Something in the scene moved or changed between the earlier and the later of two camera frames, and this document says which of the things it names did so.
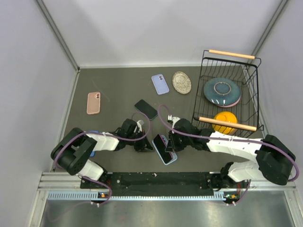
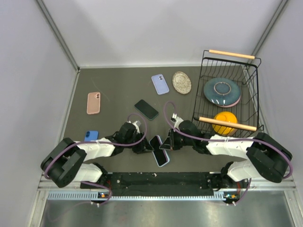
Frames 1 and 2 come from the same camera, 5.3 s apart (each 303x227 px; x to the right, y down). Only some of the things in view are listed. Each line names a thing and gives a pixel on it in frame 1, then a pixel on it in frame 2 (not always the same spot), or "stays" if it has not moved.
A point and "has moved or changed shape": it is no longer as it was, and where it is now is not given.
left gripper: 144,145 stays
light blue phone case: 173,155 → 165,163
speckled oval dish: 182,82 stays
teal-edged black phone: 143,107 stays
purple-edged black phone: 161,144 has moved or changed shape
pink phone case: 93,103 stays
